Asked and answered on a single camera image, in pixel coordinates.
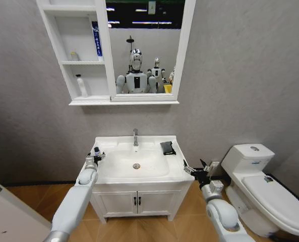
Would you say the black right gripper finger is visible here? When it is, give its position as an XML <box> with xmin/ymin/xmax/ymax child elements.
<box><xmin>183</xmin><ymin>159</ymin><xmax>198</xmax><ymax>175</ymax></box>
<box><xmin>199</xmin><ymin>158</ymin><xmax>212</xmax><ymax>173</ymax></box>

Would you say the black folded towel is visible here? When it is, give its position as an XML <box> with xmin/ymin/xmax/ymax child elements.
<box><xmin>160</xmin><ymin>141</ymin><xmax>177</xmax><ymax>156</ymax></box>

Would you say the white ceramic washbasin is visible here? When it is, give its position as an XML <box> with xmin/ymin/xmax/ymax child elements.
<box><xmin>82</xmin><ymin>135</ymin><xmax>196</xmax><ymax>185</ymax></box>

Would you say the white vanity cabinet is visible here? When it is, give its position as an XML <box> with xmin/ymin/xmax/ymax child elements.
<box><xmin>89</xmin><ymin>180</ymin><xmax>195</xmax><ymax>224</ymax></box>

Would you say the chrome faucet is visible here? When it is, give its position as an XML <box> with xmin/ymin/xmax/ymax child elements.
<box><xmin>132</xmin><ymin>128</ymin><xmax>140</xmax><ymax>147</ymax></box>

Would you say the white toilet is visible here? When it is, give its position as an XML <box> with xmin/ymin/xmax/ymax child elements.
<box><xmin>220</xmin><ymin>143</ymin><xmax>299</xmax><ymax>238</ymax></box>

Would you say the white bottle with black cap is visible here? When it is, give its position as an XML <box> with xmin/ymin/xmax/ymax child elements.
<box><xmin>75</xmin><ymin>74</ymin><xmax>89</xmax><ymax>98</ymax></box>

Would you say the white furniture panel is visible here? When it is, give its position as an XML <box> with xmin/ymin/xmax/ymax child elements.
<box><xmin>0</xmin><ymin>173</ymin><xmax>52</xmax><ymax>242</ymax></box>

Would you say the white-framed mirror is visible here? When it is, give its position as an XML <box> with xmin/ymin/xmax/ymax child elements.
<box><xmin>105</xmin><ymin>0</ymin><xmax>185</xmax><ymax>95</ymax></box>

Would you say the blue and white tube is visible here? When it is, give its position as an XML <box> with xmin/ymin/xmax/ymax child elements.
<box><xmin>91</xmin><ymin>21</ymin><xmax>104</xmax><ymax>62</ymax></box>

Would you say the white wall shelf cabinet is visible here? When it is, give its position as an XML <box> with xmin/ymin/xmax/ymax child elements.
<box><xmin>36</xmin><ymin>0</ymin><xmax>197</xmax><ymax>106</ymax></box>

